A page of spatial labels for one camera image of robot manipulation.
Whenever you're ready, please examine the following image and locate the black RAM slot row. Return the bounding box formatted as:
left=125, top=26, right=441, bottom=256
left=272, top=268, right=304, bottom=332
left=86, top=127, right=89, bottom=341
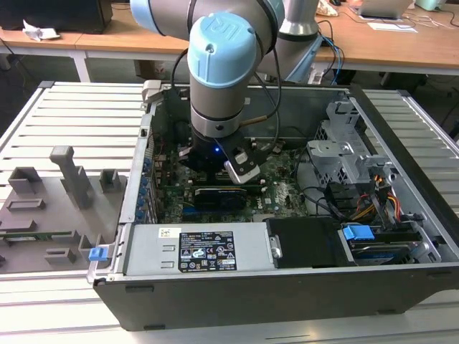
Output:
left=195, top=181, right=267, bottom=195

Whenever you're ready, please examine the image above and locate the crumpled white paper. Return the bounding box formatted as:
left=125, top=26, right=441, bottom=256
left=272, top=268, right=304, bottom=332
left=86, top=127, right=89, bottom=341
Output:
left=22, top=19, right=61, bottom=42

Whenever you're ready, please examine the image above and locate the beige crumpled object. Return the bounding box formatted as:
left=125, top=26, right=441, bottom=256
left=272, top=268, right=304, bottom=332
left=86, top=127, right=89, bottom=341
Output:
left=318, top=0, right=340, bottom=17

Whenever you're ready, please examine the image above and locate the grey power supply unit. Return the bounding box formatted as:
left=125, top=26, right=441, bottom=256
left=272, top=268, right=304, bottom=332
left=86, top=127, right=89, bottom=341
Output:
left=123, top=224, right=278, bottom=277

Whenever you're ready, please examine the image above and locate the black plastic shroud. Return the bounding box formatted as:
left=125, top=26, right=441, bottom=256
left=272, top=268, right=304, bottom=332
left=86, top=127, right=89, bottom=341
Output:
left=267, top=217, right=356, bottom=269

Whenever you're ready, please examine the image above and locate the blue case latch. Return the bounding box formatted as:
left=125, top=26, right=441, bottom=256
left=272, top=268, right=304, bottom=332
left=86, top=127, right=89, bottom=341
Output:
left=87, top=247, right=109, bottom=263

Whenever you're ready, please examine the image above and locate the mint green appliance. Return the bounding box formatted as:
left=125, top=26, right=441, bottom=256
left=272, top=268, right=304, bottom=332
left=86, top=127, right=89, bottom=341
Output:
left=414, top=0, right=450, bottom=12

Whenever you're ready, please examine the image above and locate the brown cardboard box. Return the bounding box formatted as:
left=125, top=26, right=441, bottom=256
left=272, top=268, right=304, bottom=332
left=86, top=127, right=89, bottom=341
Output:
left=135, top=59, right=168, bottom=80

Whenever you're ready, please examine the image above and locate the black open PC case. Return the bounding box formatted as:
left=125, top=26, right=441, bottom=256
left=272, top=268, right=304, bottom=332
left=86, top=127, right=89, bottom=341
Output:
left=92, top=80, right=459, bottom=333

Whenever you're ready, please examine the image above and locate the green motherboard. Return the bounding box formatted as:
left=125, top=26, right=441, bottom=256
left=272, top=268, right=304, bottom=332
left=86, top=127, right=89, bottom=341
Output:
left=153, top=139, right=310, bottom=224

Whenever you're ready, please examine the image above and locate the grey case latch handle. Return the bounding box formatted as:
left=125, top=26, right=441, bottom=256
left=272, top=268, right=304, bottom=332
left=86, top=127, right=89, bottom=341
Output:
left=142, top=80, right=162, bottom=105

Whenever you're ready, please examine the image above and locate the grey parts rack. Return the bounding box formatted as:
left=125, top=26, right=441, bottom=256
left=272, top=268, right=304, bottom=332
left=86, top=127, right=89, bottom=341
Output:
left=0, top=145, right=128, bottom=275

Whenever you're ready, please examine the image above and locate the black graphics card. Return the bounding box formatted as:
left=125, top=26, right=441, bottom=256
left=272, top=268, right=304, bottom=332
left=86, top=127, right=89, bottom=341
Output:
left=193, top=186, right=248, bottom=211

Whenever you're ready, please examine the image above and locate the white paper sheet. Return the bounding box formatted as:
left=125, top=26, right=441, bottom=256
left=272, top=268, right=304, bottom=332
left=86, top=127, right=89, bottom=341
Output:
left=366, top=21, right=420, bottom=34

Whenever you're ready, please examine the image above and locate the blue cable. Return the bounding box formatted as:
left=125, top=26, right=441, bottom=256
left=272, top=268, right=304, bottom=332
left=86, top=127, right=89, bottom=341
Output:
left=320, top=34, right=346, bottom=85

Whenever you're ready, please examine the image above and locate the silver metal drive cage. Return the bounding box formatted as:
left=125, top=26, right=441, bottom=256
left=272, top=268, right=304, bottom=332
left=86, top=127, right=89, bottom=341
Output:
left=306, top=98, right=399, bottom=188

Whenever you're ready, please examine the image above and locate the white wrist camera black mount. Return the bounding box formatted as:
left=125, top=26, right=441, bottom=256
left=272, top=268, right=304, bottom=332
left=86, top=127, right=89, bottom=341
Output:
left=214, top=138, right=273, bottom=186

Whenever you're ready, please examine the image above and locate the green RAM stick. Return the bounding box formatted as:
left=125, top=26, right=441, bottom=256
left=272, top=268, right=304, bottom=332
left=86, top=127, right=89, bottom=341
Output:
left=0, top=231, right=73, bottom=240

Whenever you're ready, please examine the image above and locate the silver laptop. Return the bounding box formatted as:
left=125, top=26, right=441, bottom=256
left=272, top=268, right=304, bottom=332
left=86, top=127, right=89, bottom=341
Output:
left=353, top=0, right=413, bottom=20

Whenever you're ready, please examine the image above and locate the coloured power wire bundle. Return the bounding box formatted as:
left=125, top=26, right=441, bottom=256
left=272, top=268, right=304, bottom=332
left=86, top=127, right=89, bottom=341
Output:
left=353, top=173, right=399, bottom=221

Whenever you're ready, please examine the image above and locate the hard disk in blue carrier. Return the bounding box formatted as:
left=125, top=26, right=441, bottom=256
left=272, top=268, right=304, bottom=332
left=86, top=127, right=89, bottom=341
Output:
left=342, top=223, right=417, bottom=267

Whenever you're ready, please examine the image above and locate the wooden desk white frame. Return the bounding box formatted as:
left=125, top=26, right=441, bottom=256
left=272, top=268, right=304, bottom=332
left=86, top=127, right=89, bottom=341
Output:
left=0, top=27, right=90, bottom=84
left=75, top=0, right=459, bottom=77

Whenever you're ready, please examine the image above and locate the black computer box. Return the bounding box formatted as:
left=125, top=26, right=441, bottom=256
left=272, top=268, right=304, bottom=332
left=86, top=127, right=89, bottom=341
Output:
left=0, top=0, right=114, bottom=35

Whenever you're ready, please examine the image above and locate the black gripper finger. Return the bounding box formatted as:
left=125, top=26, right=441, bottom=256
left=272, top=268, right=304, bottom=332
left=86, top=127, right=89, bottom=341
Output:
left=177, top=145, right=195, bottom=166

